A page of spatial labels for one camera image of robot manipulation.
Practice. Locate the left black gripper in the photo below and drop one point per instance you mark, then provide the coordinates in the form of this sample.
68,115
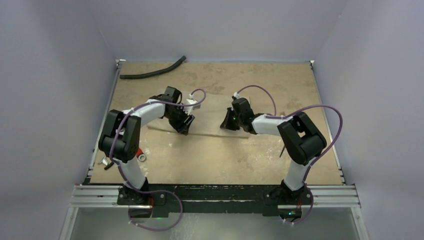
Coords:
182,127

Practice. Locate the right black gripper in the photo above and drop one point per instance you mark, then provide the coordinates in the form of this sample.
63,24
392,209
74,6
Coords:
234,118

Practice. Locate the beige cloth napkin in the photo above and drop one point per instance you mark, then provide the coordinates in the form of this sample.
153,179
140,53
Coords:
209,117

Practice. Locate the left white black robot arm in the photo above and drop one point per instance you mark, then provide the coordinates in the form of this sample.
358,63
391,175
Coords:
120,138

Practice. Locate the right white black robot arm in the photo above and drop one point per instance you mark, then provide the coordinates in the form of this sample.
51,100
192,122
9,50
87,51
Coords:
301,138

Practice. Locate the black foam tube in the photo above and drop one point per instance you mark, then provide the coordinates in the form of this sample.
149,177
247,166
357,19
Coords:
154,73

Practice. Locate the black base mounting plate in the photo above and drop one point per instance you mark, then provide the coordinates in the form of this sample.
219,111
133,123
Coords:
164,202

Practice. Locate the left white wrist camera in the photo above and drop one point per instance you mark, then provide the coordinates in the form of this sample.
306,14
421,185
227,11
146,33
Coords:
190,105

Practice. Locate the red handled wrench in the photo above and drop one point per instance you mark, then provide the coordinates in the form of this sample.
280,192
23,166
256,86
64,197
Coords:
140,155

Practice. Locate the aluminium frame rail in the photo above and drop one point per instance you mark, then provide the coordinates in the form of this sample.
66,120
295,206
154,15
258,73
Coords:
324,196

